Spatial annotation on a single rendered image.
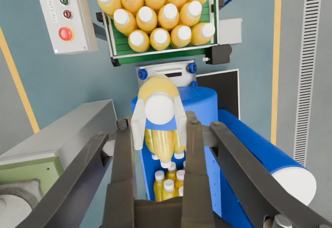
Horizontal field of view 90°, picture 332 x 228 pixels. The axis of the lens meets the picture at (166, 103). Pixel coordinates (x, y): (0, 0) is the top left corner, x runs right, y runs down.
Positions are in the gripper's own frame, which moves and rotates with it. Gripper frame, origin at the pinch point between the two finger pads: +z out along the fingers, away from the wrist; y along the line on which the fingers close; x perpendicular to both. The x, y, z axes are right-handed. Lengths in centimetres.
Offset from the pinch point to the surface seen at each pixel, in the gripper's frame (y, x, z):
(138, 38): -5.5, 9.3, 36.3
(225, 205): 42, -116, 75
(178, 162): 5, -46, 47
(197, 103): 9.6, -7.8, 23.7
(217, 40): 23, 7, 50
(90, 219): -100, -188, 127
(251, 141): 51, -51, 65
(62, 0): -24.5, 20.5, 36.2
